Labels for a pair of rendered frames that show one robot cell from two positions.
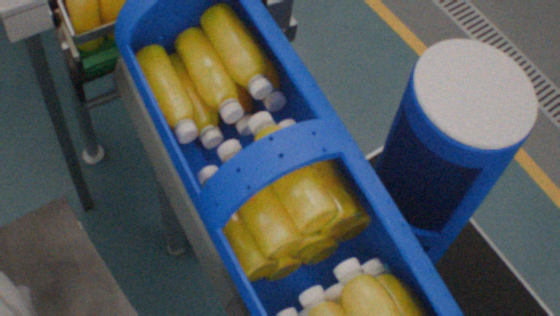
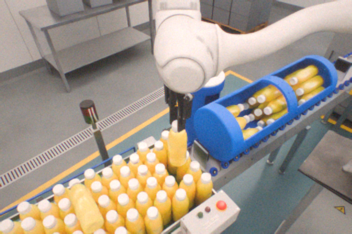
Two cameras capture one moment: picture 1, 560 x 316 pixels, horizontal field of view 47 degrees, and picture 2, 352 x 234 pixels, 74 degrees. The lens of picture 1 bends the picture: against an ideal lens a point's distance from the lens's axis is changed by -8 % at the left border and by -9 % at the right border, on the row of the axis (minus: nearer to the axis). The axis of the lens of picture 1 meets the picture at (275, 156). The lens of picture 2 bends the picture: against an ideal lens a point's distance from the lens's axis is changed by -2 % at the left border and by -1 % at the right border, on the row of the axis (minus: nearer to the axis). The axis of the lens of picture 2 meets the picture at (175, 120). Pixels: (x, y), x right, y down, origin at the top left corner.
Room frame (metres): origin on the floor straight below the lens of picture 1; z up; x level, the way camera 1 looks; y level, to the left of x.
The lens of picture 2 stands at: (1.08, 0.99, 1.92)
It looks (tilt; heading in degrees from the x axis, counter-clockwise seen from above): 44 degrees down; 269
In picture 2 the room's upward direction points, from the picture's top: straight up
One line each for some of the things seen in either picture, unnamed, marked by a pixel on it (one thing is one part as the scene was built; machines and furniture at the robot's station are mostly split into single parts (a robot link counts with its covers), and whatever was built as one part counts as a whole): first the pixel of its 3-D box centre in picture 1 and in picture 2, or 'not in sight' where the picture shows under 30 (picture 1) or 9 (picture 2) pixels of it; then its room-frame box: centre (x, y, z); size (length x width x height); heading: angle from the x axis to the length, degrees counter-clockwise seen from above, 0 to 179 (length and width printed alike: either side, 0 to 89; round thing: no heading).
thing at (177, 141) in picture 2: not in sight; (177, 144); (1.06, 0.41, 1.24); 0.07 x 0.07 x 0.19
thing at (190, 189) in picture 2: not in sight; (187, 191); (1.02, 0.47, 0.99); 0.07 x 0.07 x 0.19
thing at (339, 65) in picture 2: not in sight; (340, 69); (-0.15, -0.50, 1.00); 0.10 x 0.04 x 0.15; 125
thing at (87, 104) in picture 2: not in sight; (91, 116); (1.46, 0.18, 1.18); 0.06 x 0.06 x 0.16
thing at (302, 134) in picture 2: not in sight; (292, 151); (0.04, -0.28, 0.31); 0.06 x 0.06 x 0.63; 35
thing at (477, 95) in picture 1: (476, 91); (204, 74); (0.86, -0.39, 1.03); 0.28 x 0.28 x 0.01
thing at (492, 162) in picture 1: (423, 191); (199, 121); (0.87, -0.39, 0.59); 0.28 x 0.28 x 0.88
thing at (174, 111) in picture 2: not in sight; (173, 115); (1.08, 0.39, 1.38); 0.03 x 0.01 x 0.07; 35
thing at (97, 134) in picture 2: not in sight; (115, 187); (1.46, 0.18, 0.55); 0.04 x 0.04 x 1.10; 35
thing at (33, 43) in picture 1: (60, 126); not in sight; (0.95, 0.62, 0.50); 0.04 x 0.04 x 1.00; 35
